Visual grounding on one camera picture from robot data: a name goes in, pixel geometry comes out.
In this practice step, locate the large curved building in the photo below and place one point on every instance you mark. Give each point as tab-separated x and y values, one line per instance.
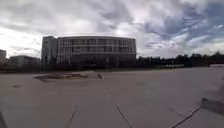
96	50

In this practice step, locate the grey concrete slab plaza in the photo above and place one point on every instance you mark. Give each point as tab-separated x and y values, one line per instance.
133	93

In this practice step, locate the low planting bed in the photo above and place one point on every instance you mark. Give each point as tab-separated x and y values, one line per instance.
66	76

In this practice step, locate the row of trees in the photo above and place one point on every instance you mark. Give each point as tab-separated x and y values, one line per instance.
186	60

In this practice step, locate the low grey building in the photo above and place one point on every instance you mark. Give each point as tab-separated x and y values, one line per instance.
23	62

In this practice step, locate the raised stone block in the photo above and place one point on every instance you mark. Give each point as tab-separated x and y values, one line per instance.
215	103

